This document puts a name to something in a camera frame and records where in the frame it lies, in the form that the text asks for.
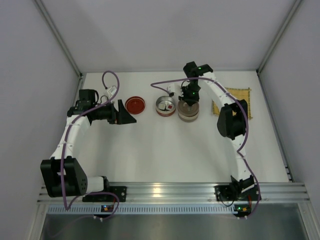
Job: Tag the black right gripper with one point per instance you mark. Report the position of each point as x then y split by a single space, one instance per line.
188 100

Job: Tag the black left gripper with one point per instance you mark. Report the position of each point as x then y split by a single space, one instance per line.
119 111

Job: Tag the brown round lid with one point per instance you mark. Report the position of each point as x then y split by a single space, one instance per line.
187 110

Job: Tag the sushi roll with red centre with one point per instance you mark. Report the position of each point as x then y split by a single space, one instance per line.
169 107

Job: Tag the dark sushi roll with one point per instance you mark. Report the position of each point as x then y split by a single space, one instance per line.
162 107

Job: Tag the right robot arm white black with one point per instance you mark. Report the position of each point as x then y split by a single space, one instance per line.
232 123

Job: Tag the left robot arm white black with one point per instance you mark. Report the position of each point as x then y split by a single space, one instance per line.
62 173

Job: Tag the red metal lunch tin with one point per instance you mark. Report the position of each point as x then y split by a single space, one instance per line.
166 100

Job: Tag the red round lid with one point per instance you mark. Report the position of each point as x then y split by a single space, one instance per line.
135 105

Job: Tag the bamboo sushi mat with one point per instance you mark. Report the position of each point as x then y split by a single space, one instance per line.
240 94

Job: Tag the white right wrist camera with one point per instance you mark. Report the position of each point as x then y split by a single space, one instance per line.
174 90

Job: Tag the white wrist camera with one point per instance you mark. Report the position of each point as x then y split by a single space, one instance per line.
174 90
111 91

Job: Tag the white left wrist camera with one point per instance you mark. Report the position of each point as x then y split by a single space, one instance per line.
111 91

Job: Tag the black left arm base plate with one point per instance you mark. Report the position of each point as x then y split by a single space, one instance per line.
108 195

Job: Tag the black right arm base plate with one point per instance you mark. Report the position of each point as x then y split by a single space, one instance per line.
226 193

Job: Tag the slotted cable duct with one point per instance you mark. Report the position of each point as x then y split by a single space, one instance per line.
144 209

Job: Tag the aluminium mounting rail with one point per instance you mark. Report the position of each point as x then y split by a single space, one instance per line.
205 192

